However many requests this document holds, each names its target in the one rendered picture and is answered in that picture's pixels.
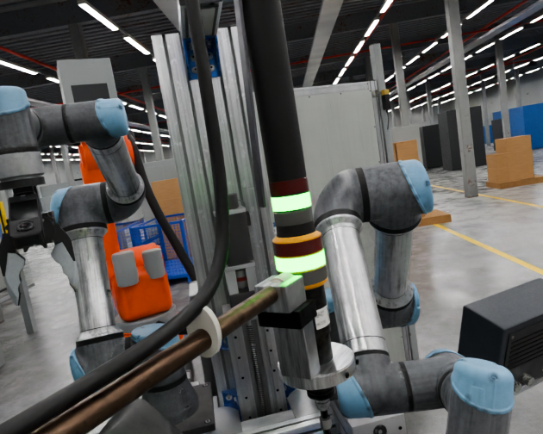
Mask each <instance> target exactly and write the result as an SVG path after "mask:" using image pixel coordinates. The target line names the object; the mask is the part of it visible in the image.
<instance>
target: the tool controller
mask: <svg viewBox="0 0 543 434"><path fill-rule="evenodd" d="M458 353H459V354H460V355H462V356H464V357H469V358H477V359H483V360H486V361H490V362H493V363H496V364H497V365H501V366H503V367H505V368H506V369H508V370H509V371H510V372H511V373H512V375H513V377H514V380H515V382H514V392H516V393H518V392H519V391H520V390H521V387H522V386H524V385H527V386H529V387H530V386H532V385H533V384H534V380H536V379H538V378H540V377H541V376H543V279H542V278H537V279H534V280H532V281H529V282H525V283H523V284H521V285H518V286H515V287H513V288H509V289H506V290H503V291H502V292H499V293H496V294H493V295H490V296H487V297H485V298H483V299H480V300H478V301H474V302H471V303H469V304H466V305H464V306H463V313H462V320H461V328H460V335H459V348H458Z"/></svg>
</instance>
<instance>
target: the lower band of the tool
mask: <svg viewBox="0 0 543 434"><path fill-rule="evenodd" d="M320 236H321V233H320V232H318V231H316V230H315V232H313V233H310V234H307V235H303V236H299V237H293V238H278V237H277V236H276V237H275V238H274V239H273V240H272V242H273V243H275V244H291V243H298V242H303V241H307V240H311V239H316V238H318V237H320ZM321 251H323V249H322V250H320V251H318V252H315V253H312V254H309V255H304V256H300V257H307V256H311V255H315V254H317V253H319V252H321ZM275 257H276V256H275ZM277 258H282V259H289V258H299V257H277ZM325 264H326V263H325ZM325 264H323V265H322V266H320V267H318V268H315V269H312V270H317V269H320V268H321V267H323V266H324V265H325ZM312 270H305V271H299V272H289V273H291V274H296V273H303V272H309V271H312ZM327 280H328V278H327V279H325V280H324V281H322V282H318V283H316V284H313V285H309V286H304V287H305V290H308V289H312V288H317V287H320V286H321V285H323V284H324V283H325V282H326V281H327Z"/></svg>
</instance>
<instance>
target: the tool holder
mask: <svg viewBox="0 0 543 434"><path fill-rule="evenodd" d="M274 277H276V276H271V277H269V278H267V279H266V280H264V281H263V282H261V283H259V284H257V285H256V286H254V290H255V294H256V293H258V292H259V291H260V290H262V289H263V288H266V287H267V286H272V287H273V288H275V289H276V291H277V293H278V300H277V301H276V302H275V303H274V304H272V305H271V306H270V307H268V308H267V309H266V310H264V311H263V312H262V313H260V314H258V319H259V326H263V327H273V331H274V336H275V341H276V346H277V352H278V373H279V377H280V379H281V381H282V382H283V383H284V384H286V385H288V386H290V387H292V388H297V389H302V390H319V389H325V388H331V387H334V386H337V385H339V384H341V383H342V382H344V381H346V380H348V379H349V378H350V377H351V376H352V375H353V374H354V372H355V369H356V365H359V359H356V362H355V356H354V353H353V351H352V350H351V349H350V348H349V347H347V346H345V345H344V344H339V343H334V342H331V345H332V351H333V359H332V360H331V361H330V362H328V363H325V364H323V365H320V363H319V357H318V351H317V346H316V341H315V330H314V324H313V319H314V318H315V317H316V316H317V311H316V305H315V300H313V299H306V294H305V287H304V282H303V276H293V277H291V278H290V279H288V280H286V281H285V282H270V280H271V279H272V278H274Z"/></svg>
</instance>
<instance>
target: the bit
mask: <svg viewBox="0 0 543 434"><path fill-rule="evenodd" d="M320 412H321V416H320V417H319V420H320V425H321V428H322V429H323V434H331V431H330V428H331V427H332V422H331V417H330V415H328V410H326V411H320Z"/></svg>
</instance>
